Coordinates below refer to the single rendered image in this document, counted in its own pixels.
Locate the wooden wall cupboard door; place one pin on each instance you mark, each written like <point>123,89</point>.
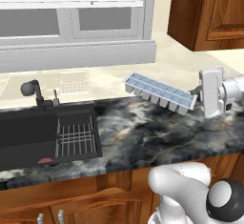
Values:
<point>225,11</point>

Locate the blue and white ice cube tray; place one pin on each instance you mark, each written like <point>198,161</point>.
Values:
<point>158,91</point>

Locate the black tap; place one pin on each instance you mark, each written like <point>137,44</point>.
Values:
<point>33,89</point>

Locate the wooden wall cupboard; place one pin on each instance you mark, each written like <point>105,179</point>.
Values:
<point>186,15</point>

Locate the black sink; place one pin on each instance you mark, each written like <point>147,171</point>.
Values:
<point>28,135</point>

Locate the red sponge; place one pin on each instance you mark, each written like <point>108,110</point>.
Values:
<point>45,160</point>

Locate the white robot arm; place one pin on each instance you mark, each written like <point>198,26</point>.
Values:
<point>178,183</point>

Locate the small grey soap dispenser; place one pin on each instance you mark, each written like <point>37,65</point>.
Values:
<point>56,98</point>

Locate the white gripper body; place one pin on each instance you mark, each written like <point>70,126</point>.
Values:
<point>211,91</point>

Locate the white window frame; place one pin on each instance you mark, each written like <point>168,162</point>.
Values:
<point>76,48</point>

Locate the wooden base cupboards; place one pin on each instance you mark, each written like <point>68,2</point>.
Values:
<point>79,199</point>

